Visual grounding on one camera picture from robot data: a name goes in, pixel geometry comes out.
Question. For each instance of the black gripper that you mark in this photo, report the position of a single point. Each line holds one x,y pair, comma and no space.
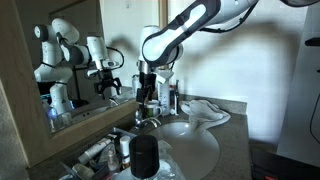
147,80

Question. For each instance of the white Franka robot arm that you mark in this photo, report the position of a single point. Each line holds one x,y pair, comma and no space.
186,23

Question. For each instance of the chrome sink faucet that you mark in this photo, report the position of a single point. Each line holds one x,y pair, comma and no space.
151,122

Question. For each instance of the white mug with green print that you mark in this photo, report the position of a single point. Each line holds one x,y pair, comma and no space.
153,108

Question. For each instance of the black electric toothbrush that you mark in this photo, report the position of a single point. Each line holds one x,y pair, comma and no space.
177,96

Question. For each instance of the small white capped bottle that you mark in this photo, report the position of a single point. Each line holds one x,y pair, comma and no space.
125,150

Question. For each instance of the black cylindrical cup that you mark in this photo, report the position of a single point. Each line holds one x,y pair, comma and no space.
144,155

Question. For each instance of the white crumpled towel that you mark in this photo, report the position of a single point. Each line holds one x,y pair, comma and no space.
203,113

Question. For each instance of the white sink basin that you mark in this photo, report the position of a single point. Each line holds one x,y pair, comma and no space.
193,150

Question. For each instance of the clear small pump bottle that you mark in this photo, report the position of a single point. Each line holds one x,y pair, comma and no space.
113,161

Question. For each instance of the white cosmetic tube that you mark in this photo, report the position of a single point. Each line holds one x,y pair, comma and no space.
95,150

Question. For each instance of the grey rolled tube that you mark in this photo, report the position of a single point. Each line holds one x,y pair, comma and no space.
83,170

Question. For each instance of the white standing panel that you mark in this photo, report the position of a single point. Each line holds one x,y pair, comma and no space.
300,100

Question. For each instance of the black box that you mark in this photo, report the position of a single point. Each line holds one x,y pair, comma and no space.
283,166

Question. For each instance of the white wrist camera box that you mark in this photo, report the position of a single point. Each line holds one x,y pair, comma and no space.
165,76

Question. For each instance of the wood framed wall mirror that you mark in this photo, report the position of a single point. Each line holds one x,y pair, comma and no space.
66,66

